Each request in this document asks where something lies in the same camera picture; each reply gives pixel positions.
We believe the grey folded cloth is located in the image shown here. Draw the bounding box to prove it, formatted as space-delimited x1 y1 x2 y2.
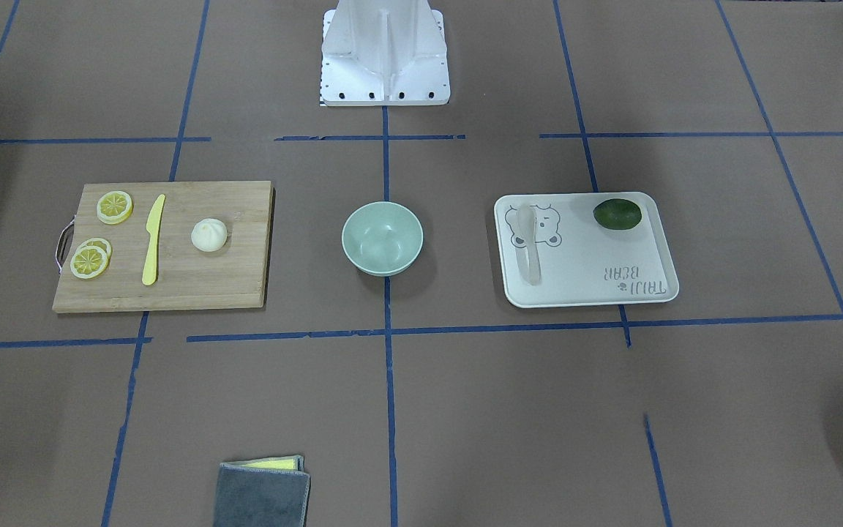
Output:
213 455 310 526

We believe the hidden lemon slice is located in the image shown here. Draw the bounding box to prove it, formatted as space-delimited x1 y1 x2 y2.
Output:
78 237 113 258

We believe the upper lemon slice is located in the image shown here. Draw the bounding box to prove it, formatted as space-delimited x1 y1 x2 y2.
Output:
96 190 133 225

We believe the cream bear-print tray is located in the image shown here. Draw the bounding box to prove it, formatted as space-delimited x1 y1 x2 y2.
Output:
494 193 680 308

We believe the wooden cutting board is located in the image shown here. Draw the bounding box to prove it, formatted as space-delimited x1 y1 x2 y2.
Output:
53 181 274 313

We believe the green avocado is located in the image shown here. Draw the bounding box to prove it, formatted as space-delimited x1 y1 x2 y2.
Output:
593 199 643 231

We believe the white plastic spoon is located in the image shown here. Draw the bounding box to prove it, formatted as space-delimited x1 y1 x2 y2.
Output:
517 203 542 285

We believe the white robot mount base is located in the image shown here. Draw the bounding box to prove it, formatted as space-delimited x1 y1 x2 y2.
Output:
319 1 452 107

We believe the light green bowl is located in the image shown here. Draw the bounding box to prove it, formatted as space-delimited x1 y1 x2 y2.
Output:
341 201 424 277

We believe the yellow plastic knife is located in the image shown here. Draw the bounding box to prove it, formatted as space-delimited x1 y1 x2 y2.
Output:
141 194 166 286

